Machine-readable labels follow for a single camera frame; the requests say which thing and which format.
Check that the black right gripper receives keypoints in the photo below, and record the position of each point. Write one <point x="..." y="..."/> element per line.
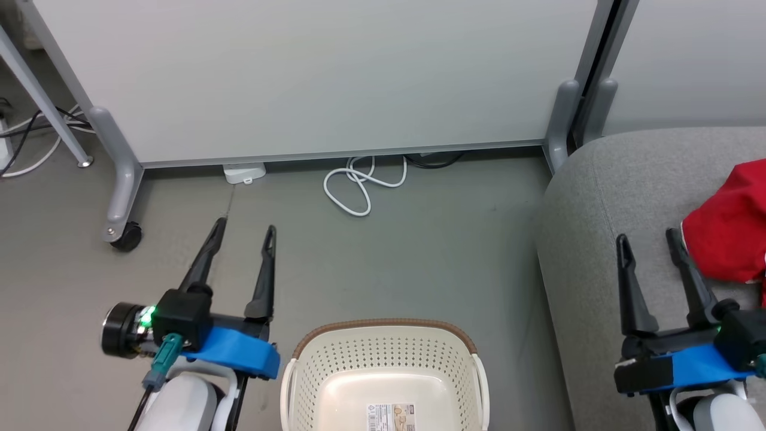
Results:
<point x="742" y="335"/>

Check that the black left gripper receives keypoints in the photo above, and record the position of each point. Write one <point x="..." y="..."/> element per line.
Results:
<point x="182" y="317"/>

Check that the red and white jersey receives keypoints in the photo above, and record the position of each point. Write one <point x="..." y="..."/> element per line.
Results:
<point x="730" y="227"/>

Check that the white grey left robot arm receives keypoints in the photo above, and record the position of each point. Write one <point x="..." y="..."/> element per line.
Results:
<point x="185" y="401"/>

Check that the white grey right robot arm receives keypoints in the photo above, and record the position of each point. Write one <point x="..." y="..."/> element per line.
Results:
<point x="718" y="413"/>

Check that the cream perforated laundry basket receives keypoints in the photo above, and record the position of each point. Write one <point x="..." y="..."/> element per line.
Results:
<point x="383" y="371"/>

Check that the white power strip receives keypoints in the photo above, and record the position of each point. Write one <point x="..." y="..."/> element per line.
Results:
<point x="244" y="173"/>

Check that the grey fabric sofa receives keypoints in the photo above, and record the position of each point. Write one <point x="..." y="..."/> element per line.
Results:
<point x="598" y="209"/>

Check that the black caster wheel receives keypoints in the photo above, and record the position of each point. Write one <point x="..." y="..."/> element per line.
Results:
<point x="127" y="236"/>

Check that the grey partition leg with caster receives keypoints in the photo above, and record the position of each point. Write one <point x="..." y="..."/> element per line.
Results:
<point x="119" y="173"/>

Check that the wide white partition panel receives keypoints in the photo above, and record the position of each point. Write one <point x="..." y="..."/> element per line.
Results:
<point x="311" y="72"/>

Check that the paper label sticker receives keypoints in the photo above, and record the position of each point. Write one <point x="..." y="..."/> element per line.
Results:
<point x="391" y="417"/>

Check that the narrow white partition panel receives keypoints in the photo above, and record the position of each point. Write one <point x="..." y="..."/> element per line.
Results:
<point x="688" y="60"/>

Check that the grey metal table leg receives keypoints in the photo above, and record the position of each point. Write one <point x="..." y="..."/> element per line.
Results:
<point x="42" y="102"/>

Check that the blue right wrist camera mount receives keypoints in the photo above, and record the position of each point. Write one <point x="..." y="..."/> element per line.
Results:
<point x="694" y="365"/>

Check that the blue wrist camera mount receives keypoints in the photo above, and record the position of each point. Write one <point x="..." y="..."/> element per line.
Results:
<point x="694" y="365"/>
<point x="239" y="353"/>

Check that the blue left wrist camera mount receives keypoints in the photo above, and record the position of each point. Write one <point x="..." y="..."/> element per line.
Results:
<point x="239" y="353"/>

